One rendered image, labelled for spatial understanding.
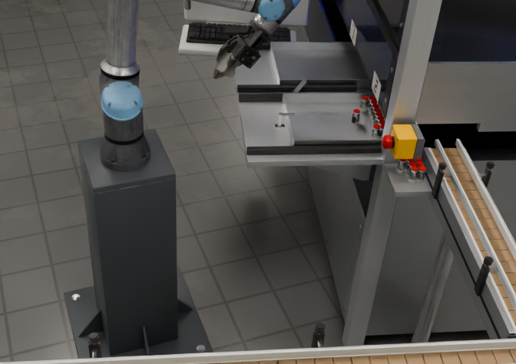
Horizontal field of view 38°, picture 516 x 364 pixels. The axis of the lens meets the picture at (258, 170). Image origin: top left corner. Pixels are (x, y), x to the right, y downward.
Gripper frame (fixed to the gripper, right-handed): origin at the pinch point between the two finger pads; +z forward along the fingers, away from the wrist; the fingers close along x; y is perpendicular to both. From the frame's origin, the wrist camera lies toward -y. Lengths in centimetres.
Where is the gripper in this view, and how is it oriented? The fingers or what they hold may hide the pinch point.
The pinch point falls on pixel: (216, 74)
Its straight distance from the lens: 231.0
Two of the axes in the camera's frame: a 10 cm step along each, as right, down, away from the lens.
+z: -6.6, 7.2, 2.3
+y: 3.6, 5.7, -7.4
